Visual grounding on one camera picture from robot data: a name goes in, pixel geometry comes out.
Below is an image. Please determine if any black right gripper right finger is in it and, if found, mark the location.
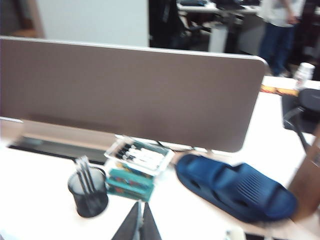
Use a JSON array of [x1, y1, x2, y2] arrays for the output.
[[140, 202, 163, 240]]

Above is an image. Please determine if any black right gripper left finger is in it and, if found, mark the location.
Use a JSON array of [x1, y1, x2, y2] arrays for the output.
[[111, 201, 142, 240]]

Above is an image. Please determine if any teal colourful card box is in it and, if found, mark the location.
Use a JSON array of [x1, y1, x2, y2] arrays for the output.
[[108, 166, 155, 182], [106, 176, 155, 192], [104, 186, 154, 204]]

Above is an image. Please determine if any brown cardboard box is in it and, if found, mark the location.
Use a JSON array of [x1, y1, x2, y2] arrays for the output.
[[287, 136, 320, 224]]

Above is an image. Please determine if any black mesh pen holder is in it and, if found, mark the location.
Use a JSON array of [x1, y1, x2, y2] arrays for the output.
[[67, 166, 110, 218]]

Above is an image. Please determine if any black white marker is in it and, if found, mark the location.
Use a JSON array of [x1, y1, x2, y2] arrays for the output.
[[122, 152, 163, 169], [117, 144, 151, 159]]

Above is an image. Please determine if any clear plastic tray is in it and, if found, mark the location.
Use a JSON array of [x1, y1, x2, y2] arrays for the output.
[[103, 134, 176, 179]]

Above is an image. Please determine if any white grey stapler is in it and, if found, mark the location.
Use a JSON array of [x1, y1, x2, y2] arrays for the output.
[[224, 227, 246, 240]]

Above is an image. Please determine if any dark blue slipper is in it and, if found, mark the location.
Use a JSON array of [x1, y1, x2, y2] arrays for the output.
[[174, 153, 299, 223]]

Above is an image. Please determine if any brown desk partition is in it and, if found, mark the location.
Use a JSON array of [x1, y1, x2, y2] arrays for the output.
[[0, 36, 270, 154]]

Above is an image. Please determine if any black office chair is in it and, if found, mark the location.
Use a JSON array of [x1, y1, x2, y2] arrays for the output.
[[281, 87, 320, 152]]

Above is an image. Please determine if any white bottle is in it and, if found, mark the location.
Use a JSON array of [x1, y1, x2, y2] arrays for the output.
[[294, 62, 316, 91]]

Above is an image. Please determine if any standing person in jeans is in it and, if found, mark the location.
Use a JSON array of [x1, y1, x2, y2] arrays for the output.
[[258, 0, 305, 77]]

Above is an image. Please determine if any white cable tray lid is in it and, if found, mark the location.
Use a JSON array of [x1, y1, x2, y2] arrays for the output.
[[0, 117, 118, 165]]

